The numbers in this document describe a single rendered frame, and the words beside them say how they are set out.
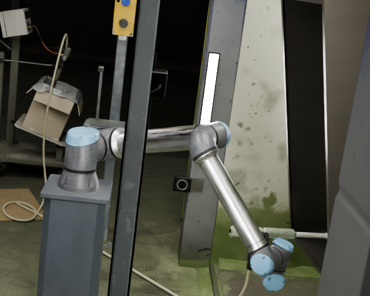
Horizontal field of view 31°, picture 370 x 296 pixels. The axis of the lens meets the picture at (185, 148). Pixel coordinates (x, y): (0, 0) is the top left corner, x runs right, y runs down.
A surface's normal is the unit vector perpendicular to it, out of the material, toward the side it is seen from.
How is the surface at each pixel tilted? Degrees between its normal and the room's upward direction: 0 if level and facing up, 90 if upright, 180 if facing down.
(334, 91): 90
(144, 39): 90
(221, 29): 90
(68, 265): 90
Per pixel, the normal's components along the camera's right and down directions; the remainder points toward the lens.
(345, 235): -0.99, -0.11
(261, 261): -0.50, 0.21
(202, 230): 0.04, 0.25
